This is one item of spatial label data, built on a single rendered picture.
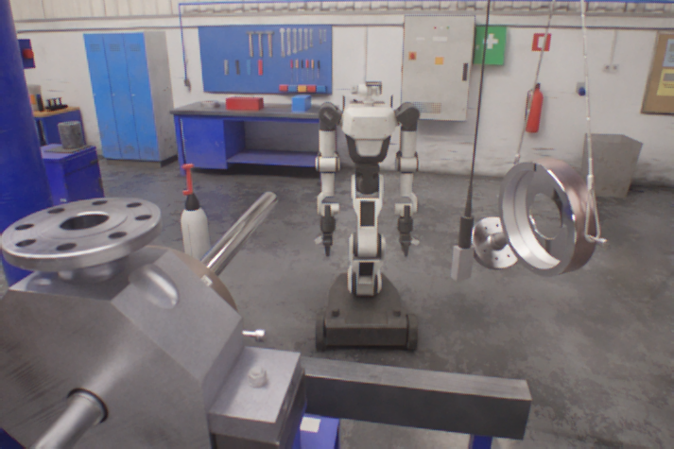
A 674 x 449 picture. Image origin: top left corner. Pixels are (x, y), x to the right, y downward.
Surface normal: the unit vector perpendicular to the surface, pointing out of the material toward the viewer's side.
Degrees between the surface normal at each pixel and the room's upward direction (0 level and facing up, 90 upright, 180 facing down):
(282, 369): 0
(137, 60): 90
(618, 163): 93
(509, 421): 90
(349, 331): 90
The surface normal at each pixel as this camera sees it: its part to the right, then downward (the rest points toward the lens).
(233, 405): 0.00, -0.94
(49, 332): -0.17, 0.33
